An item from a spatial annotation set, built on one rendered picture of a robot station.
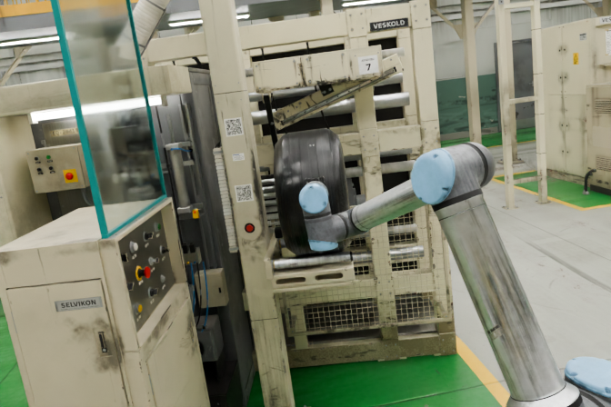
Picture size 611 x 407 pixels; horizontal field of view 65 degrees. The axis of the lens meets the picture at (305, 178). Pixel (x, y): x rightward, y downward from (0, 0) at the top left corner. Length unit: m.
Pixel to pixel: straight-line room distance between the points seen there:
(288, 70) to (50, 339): 1.44
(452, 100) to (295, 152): 10.15
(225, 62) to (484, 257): 1.37
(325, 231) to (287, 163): 0.48
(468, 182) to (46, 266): 1.24
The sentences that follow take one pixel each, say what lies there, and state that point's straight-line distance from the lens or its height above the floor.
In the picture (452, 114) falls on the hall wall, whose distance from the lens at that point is 12.01.
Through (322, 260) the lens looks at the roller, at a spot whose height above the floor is 0.90.
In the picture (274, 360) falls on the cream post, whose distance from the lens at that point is 2.41.
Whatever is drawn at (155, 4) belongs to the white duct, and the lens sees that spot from 2.48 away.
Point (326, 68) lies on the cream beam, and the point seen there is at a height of 1.71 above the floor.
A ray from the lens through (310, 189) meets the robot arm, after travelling 1.52.
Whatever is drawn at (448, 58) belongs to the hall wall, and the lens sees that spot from 12.05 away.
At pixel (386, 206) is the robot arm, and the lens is 1.45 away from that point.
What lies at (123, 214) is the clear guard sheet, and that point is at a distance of 1.69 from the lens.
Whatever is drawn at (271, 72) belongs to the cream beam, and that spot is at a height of 1.73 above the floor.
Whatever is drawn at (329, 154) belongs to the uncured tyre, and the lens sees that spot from 1.94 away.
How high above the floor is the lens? 1.63
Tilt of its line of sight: 10 degrees down
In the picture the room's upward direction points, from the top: 8 degrees counter-clockwise
